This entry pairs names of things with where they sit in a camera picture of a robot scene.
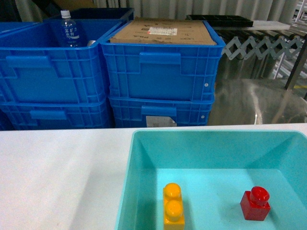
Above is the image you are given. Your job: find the red one-stud toy block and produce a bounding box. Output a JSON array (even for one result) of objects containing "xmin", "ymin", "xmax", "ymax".
[{"xmin": 240, "ymin": 186, "xmax": 271, "ymax": 221}]

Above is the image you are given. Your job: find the flat cardboard box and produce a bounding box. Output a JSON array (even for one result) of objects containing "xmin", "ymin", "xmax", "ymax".
[{"xmin": 109, "ymin": 18, "xmax": 216, "ymax": 45}]

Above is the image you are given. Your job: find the yellow two-stud toy block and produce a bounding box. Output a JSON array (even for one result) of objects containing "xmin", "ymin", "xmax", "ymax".
[{"xmin": 163, "ymin": 183, "xmax": 185, "ymax": 230}]

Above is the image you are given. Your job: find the lower right blue crate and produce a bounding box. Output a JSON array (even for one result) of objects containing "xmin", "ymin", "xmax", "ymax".
[{"xmin": 109, "ymin": 96, "xmax": 214, "ymax": 128}]

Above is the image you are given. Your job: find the blue crate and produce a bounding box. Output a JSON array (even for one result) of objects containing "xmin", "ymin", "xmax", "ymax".
[
  {"xmin": 0, "ymin": 98, "xmax": 115, "ymax": 130},
  {"xmin": 0, "ymin": 19, "xmax": 121, "ymax": 104},
  {"xmin": 109, "ymin": 96, "xmax": 214, "ymax": 128},
  {"xmin": 102, "ymin": 21, "xmax": 225, "ymax": 102}
]

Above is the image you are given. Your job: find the upper right blue crate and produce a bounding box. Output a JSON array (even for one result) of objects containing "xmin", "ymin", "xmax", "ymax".
[{"xmin": 102, "ymin": 21, "xmax": 225, "ymax": 102}]

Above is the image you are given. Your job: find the turquoise plastic bin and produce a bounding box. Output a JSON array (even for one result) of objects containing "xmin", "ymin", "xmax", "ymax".
[{"xmin": 115, "ymin": 130, "xmax": 307, "ymax": 230}]

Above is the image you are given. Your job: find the clear water bottle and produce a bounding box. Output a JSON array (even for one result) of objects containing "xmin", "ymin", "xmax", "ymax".
[{"xmin": 60, "ymin": 10, "xmax": 81, "ymax": 47}]

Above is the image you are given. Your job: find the black compartment tray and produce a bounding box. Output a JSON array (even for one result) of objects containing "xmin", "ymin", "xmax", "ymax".
[{"xmin": 186, "ymin": 14, "xmax": 254, "ymax": 27}]

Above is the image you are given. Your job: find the upper left blue crate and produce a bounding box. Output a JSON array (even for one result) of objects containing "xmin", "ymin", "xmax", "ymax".
[{"xmin": 0, "ymin": 19, "xmax": 121, "ymax": 104}]

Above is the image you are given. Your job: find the white foam board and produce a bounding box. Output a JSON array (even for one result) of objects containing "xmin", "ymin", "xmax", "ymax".
[{"xmin": 248, "ymin": 20, "xmax": 290, "ymax": 31}]

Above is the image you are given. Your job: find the lower left blue crate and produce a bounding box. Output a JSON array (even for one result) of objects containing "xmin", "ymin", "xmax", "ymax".
[{"xmin": 0, "ymin": 98, "xmax": 115, "ymax": 130}]

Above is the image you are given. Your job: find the expandable roller conveyor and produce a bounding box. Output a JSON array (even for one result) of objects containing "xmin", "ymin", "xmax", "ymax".
[{"xmin": 214, "ymin": 27, "xmax": 307, "ymax": 60}]

